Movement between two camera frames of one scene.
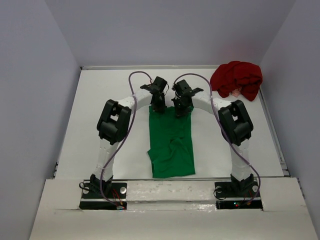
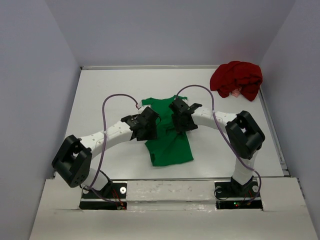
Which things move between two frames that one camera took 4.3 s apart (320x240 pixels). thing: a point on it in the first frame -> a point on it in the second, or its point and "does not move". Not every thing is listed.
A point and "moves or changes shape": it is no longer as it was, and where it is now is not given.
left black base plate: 104,195 does not move
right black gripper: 180,113 -> 178,127
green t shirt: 171,145 moves or changes shape
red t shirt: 246,76 does not move
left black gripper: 160,108 -> 151,135
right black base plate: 238,196 does not move
